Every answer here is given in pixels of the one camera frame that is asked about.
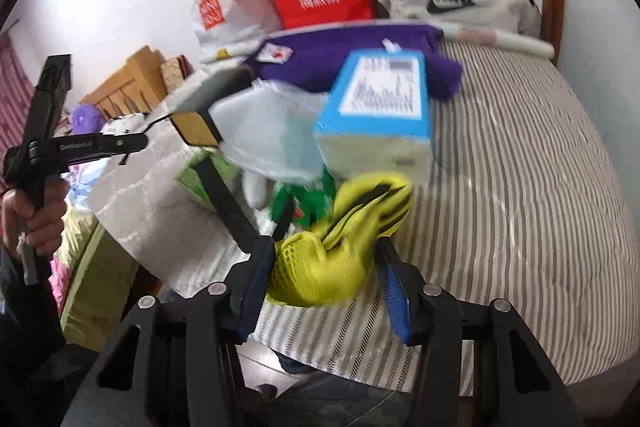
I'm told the yellow black mesh pouch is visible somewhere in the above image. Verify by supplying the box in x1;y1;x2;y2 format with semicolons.
267;171;413;308

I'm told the green snack packet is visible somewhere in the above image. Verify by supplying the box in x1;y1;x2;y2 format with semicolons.
269;167;336;228

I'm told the green tissue pack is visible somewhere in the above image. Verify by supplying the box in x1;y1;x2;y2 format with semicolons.
175;148;241;213

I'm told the white sponge block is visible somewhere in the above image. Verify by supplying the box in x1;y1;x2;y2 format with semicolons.
208;79;329;184

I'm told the white tomato sachet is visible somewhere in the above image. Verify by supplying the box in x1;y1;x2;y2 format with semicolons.
255;42;294;65

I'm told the white mint work glove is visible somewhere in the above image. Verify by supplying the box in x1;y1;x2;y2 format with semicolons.
242;170;276;210

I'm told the person's left hand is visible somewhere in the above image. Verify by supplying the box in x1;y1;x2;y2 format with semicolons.
1;179;68;260

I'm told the purple plush toy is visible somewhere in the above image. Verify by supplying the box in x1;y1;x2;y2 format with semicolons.
70;104;106;135

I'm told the wooden headboard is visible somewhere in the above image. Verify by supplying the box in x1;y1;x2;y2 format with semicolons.
80;46;167;121

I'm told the brown patterned notebook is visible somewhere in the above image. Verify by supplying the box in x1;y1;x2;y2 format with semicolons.
160;55;193;94

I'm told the purple towel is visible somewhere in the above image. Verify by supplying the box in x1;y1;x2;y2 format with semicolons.
244;24;463;102

